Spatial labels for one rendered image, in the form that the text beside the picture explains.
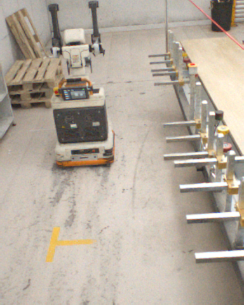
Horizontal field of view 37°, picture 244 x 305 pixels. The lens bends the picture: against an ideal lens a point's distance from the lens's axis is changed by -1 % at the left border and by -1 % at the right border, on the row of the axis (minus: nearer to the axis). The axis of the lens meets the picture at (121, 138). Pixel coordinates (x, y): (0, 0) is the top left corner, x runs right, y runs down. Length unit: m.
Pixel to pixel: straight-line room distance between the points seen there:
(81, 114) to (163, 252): 1.64
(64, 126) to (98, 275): 1.66
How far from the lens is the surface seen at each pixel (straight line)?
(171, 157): 2.51
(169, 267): 2.92
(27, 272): 3.07
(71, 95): 3.71
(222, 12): 9.51
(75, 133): 3.93
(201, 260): 1.68
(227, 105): 3.17
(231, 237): 2.16
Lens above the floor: 2.17
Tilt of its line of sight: 28 degrees down
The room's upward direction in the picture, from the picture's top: 5 degrees counter-clockwise
